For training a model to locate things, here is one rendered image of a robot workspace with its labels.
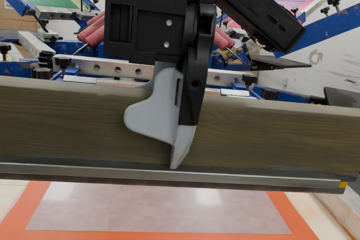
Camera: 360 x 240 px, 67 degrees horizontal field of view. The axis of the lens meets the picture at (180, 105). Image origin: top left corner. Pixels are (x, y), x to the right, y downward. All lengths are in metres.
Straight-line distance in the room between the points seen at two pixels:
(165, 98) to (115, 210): 0.22
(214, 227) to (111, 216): 0.14
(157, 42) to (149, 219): 0.26
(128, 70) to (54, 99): 0.70
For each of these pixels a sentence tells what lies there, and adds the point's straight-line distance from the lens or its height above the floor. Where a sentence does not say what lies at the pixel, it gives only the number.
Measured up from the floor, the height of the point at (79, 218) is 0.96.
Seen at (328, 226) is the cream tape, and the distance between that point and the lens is 0.48.
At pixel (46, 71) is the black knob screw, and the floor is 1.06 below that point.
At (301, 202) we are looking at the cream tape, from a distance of 0.51.
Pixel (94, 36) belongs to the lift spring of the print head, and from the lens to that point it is 1.32.
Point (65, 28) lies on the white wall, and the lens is 5.04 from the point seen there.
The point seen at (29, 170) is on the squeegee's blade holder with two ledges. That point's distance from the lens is 0.27.
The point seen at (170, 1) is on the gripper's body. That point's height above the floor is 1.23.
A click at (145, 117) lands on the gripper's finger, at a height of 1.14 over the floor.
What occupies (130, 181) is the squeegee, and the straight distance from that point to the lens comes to 0.29.
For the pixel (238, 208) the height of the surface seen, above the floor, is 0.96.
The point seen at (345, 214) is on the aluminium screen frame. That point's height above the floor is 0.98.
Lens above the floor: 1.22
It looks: 18 degrees down
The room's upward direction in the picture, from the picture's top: 7 degrees clockwise
